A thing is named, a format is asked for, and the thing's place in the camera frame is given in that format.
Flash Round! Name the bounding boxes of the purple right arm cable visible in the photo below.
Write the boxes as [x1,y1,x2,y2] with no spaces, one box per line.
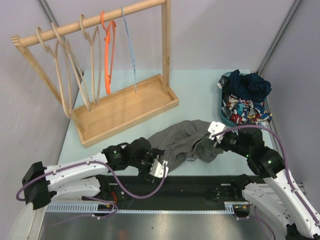
[212,124,320,240]

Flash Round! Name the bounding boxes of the beige wooden hanger far left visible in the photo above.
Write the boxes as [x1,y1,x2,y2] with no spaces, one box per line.
[36,26,72,119]

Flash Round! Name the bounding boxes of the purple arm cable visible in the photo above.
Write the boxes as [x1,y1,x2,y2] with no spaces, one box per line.
[212,124,320,240]
[16,159,169,226]

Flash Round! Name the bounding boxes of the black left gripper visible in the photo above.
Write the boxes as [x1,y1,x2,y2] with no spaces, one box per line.
[129,148,164,182]

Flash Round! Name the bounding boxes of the colourful cartoon print garment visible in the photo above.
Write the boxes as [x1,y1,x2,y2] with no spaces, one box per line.
[220,93,273,125]

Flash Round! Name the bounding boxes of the navy blue garment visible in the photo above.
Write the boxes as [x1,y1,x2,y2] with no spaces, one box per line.
[217,69,272,102]

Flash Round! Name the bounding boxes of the teal plastic laundry basket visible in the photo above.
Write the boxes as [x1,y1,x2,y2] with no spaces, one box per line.
[216,71,271,127]

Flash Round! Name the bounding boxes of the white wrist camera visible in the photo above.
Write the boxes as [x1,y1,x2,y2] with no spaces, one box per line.
[149,159,169,178]
[207,121,233,143]

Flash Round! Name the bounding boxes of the orange plastic hanger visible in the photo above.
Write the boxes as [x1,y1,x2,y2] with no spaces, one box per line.
[100,11,117,95]

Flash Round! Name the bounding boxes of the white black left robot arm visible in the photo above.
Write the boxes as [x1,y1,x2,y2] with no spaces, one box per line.
[16,137,169,210]

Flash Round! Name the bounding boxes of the white slotted cable duct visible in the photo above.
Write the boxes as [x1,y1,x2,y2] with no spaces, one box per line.
[46,201,235,215]

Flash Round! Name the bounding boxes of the light blue wire hanger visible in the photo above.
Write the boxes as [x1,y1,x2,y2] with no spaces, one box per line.
[120,7,137,92]

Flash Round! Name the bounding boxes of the beige wooden hanger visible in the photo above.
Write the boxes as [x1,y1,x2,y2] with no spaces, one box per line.
[51,22,92,111]
[36,26,72,119]
[79,14,102,105]

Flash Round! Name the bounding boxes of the wooden clothes rack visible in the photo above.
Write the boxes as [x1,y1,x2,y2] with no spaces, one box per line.
[11,0,179,148]

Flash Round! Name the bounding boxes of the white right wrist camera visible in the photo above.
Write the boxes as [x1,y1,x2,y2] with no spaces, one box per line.
[207,121,233,143]

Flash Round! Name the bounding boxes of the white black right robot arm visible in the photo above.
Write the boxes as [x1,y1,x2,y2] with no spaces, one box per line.
[208,121,320,240]

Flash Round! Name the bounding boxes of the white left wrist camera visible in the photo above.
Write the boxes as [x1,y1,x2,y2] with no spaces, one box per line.
[149,159,169,178]

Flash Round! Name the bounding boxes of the grey drawstring shorts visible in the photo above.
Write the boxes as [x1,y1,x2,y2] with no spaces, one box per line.
[148,119,224,172]

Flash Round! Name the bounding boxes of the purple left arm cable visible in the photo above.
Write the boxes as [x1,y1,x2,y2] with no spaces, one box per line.
[16,159,169,226]

